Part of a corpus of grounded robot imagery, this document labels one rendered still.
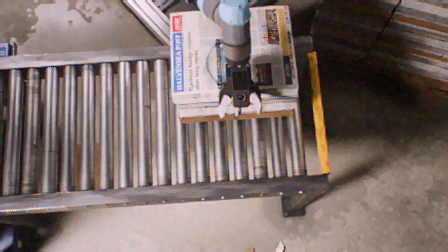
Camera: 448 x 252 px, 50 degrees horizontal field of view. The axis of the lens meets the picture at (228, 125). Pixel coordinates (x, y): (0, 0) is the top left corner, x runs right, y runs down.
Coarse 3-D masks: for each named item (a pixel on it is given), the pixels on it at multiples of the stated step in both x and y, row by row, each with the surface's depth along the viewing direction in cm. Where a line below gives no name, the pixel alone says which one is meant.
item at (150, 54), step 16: (128, 48) 171; (144, 48) 171; (160, 48) 171; (304, 48) 170; (0, 64) 170; (16, 64) 170; (32, 64) 170; (48, 64) 170; (64, 64) 170; (80, 64) 170; (96, 64) 171; (112, 64) 172
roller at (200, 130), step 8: (200, 128) 163; (200, 136) 162; (200, 144) 161; (200, 152) 161; (208, 152) 162; (200, 160) 160; (208, 160) 161; (200, 168) 159; (208, 168) 160; (200, 176) 159; (208, 176) 159
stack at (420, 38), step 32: (320, 0) 198; (352, 0) 189; (384, 0) 182; (416, 0) 178; (320, 32) 222; (352, 32) 213; (384, 32) 203; (416, 32) 196; (352, 64) 242; (384, 64) 232; (416, 64) 223
